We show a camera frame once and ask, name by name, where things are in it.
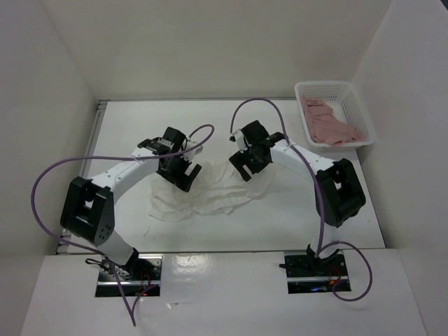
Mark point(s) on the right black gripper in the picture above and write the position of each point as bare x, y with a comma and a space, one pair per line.
238, 159

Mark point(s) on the white plastic basket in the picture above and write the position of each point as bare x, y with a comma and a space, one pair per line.
347, 107

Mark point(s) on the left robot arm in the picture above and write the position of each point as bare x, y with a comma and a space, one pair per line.
89, 208

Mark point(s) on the pink skirt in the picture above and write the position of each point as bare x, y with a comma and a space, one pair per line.
323, 126

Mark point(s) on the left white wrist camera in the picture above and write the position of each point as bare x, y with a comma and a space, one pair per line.
190, 150

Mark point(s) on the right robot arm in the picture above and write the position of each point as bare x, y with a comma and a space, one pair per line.
338, 192

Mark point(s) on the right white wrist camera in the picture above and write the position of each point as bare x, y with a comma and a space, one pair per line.
240, 140

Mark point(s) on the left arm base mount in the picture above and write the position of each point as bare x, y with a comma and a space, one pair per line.
145, 282

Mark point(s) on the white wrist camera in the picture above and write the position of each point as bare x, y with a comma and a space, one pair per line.
240, 140
190, 150

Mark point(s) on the white skirt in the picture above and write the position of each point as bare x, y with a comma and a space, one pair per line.
218, 189

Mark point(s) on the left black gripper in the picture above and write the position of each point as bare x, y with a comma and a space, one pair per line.
180, 179

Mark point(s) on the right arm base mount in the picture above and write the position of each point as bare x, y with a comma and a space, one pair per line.
301, 278

